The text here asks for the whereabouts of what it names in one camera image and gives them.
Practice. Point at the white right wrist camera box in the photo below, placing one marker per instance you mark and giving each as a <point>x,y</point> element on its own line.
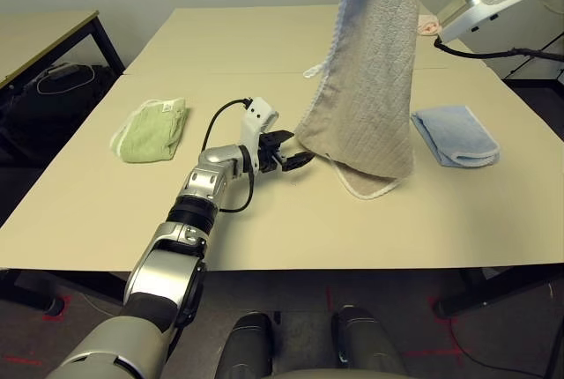
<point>480,4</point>

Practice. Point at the pink folded towel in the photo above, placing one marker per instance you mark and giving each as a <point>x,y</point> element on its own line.
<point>429,25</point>

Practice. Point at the black bag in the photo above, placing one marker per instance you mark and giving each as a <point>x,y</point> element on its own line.
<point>44,114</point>

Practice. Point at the black tripod stand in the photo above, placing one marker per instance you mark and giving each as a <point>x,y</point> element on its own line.
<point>520,68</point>

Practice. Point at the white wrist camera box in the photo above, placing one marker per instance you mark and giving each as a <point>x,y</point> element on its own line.
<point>257,116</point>
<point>480,4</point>

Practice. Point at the grey right robot leg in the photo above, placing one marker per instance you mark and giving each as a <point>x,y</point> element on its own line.
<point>365,344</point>

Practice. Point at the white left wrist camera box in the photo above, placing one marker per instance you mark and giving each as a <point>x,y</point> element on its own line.
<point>257,116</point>

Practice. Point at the light blue folded towel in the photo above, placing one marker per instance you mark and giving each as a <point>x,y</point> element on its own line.
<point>454,132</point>

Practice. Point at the beige towel with white trim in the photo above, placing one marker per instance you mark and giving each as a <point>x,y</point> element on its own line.
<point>370,88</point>

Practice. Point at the side table with black frame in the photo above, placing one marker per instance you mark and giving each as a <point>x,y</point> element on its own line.
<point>35,33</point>

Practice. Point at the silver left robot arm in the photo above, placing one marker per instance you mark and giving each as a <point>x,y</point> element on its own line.
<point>167,269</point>

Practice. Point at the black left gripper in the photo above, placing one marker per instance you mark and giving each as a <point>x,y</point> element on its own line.
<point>269,154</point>

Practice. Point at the green folded towel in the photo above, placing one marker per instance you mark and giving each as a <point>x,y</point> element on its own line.
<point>150,136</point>

